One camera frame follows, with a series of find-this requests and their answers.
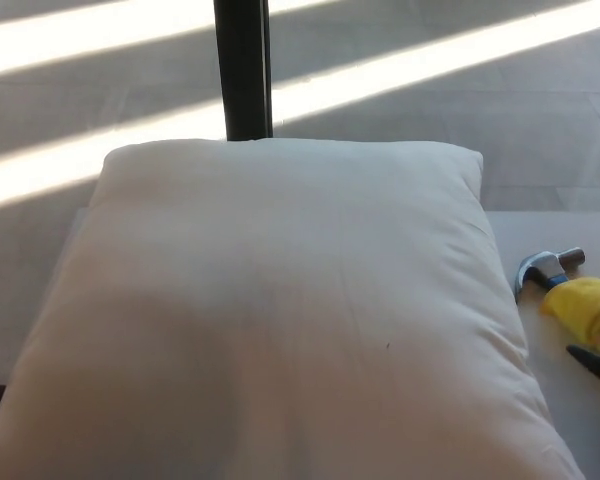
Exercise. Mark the black vertical post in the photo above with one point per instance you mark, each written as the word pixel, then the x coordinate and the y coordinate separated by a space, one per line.
pixel 244 70

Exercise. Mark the white pillow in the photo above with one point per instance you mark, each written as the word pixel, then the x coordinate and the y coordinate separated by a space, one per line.
pixel 280 320

